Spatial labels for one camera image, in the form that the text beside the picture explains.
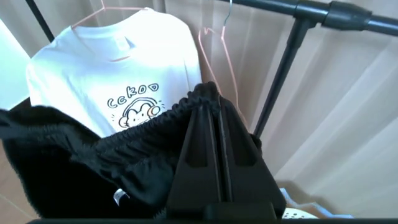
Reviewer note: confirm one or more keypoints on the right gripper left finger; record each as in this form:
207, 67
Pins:
196, 180

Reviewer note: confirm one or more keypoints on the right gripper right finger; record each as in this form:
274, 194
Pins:
252, 180

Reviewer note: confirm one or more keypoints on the pink clothes hanger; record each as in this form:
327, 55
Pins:
90, 15
229, 62

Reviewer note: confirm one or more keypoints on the black garment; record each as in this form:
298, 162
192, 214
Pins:
62, 171

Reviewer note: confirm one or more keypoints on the white printed t-shirt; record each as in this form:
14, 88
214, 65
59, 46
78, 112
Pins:
93, 71

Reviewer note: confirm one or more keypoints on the white laundry basket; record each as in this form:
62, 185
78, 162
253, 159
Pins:
295, 214

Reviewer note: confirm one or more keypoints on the black clothes rack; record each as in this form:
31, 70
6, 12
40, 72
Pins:
284, 68

